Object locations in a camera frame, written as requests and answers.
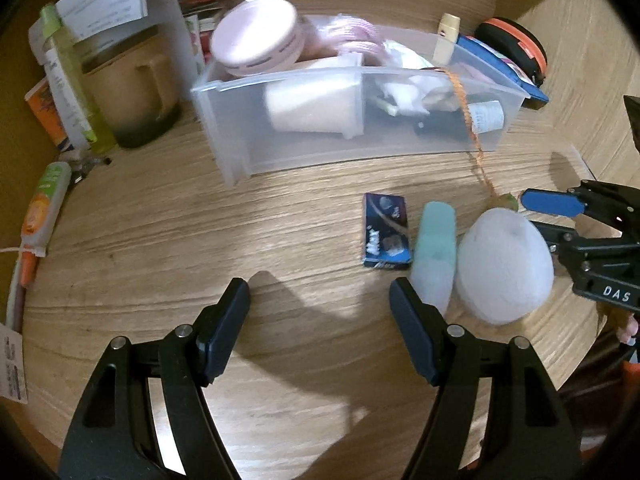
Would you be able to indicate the mint green tube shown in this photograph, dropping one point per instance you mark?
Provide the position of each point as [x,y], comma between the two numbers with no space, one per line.
[435,250]

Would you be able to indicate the orange box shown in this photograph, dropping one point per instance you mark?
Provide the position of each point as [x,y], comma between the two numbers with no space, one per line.
[45,115]

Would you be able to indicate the white note paper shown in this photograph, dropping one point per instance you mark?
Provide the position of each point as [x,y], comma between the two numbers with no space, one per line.
[105,0]

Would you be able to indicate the yellow-green bottle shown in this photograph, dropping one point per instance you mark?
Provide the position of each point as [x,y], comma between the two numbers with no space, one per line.
[75,75]

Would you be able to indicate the small dark metal clip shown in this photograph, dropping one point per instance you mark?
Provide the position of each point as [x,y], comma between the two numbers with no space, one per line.
[87,167]

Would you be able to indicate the blue pouch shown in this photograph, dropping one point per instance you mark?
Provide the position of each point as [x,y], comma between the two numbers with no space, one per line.
[500,67]

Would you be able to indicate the white tissue pack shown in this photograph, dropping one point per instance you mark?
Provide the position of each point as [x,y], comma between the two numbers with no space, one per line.
[410,90]

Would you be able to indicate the dark bottle with white label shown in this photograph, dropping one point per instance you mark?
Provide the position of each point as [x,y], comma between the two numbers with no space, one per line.
[450,122]

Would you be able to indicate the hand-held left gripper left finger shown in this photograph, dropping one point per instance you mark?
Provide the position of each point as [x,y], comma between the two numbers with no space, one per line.
[227,330]

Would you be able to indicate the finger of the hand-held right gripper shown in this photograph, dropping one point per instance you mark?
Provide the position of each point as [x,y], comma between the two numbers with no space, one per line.
[550,202]
[560,237]

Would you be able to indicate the dark printed small packet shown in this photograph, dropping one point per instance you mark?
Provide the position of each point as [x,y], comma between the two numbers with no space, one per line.
[386,230]

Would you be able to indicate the person's right hand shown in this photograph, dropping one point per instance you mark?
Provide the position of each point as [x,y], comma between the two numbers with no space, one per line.
[629,329]

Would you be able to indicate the beige lip balm tube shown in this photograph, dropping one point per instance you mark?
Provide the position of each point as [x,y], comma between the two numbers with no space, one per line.
[446,40]

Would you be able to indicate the orange-capped pen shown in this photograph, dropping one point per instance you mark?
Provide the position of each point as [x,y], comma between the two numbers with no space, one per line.
[24,280]

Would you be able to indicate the white foam net ball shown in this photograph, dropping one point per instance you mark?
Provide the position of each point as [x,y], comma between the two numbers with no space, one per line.
[505,265]

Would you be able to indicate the stack of red white packets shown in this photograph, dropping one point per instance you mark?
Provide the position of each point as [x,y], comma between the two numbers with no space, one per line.
[200,5]

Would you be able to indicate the clear plastic organizer box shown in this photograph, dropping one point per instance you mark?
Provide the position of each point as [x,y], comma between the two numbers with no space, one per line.
[300,152]

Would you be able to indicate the beige mug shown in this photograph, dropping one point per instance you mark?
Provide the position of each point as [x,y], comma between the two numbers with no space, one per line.
[135,95]

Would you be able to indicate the white printed card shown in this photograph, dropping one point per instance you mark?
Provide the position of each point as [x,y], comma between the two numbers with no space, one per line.
[12,365]

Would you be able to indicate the green orange tube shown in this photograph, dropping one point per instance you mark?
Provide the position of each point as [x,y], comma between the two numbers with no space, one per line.
[45,205]

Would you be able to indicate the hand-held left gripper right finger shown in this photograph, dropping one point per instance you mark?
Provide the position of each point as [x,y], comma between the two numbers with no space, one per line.
[412,330]

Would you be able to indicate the black orange round case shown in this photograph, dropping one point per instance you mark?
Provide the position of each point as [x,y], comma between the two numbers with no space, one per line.
[520,45]

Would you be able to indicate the pink round jar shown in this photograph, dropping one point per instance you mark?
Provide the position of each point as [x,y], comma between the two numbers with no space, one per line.
[255,35]

